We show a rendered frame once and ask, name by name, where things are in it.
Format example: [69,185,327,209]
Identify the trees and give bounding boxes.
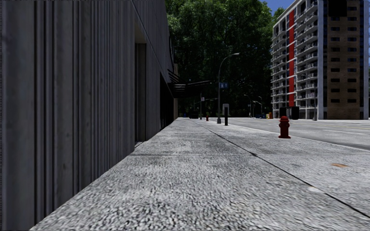
[165,0,285,118]

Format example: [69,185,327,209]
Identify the white box on a post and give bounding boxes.
[222,103,230,126]

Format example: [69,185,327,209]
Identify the grey pole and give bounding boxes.
[313,73,318,121]

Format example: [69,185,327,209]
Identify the white balcony apartment building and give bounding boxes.
[270,0,324,120]

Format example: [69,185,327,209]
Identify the brown brick tower building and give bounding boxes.
[323,0,370,120]

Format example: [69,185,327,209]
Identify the grey ribbed concrete building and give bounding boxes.
[0,0,213,231]

